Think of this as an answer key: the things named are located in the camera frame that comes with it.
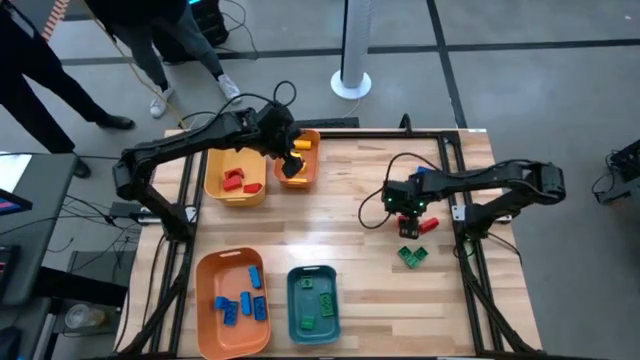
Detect black desk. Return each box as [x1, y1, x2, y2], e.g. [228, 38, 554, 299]
[0, 152, 79, 307]

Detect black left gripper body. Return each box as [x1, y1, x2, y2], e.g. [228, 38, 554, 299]
[257, 102, 303, 157]

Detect black equipment stand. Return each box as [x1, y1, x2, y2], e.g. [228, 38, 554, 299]
[592, 138, 640, 205]

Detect black mat striped edge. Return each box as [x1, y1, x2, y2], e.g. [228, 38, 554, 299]
[29, 0, 71, 44]

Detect tilted display screen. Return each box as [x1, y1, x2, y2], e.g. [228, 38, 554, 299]
[0, 188, 34, 217]

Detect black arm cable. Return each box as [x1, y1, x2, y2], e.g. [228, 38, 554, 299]
[179, 79, 299, 129]
[357, 151, 431, 231]

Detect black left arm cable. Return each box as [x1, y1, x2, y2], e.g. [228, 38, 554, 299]
[179, 79, 299, 129]

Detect yellow floor cable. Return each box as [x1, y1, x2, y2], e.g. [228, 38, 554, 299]
[84, 0, 186, 126]

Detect white perforated pole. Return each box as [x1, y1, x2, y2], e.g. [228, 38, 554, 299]
[330, 0, 373, 101]

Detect black crate red top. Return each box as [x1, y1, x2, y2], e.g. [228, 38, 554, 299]
[149, 0, 230, 65]

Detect large dark grey bin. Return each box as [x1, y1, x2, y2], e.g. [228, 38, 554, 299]
[286, 264, 343, 346]

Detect black aluminium table frame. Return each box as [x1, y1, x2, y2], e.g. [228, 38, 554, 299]
[117, 117, 541, 360]

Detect small orange plastic bin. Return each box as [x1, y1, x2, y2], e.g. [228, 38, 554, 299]
[273, 128, 322, 190]

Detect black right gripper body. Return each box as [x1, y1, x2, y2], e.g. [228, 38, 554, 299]
[382, 172, 432, 220]

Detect person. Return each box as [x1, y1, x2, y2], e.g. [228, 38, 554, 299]
[0, 0, 137, 180]
[83, 0, 243, 120]

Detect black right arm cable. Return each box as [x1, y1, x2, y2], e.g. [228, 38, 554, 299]
[357, 151, 431, 231]

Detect yellow plastic bin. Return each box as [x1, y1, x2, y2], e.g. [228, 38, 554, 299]
[203, 144, 269, 208]

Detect clear plastic cup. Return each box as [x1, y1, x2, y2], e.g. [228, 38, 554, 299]
[64, 303, 107, 330]

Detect large orange plastic bin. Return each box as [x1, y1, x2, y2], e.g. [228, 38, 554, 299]
[194, 247, 273, 360]

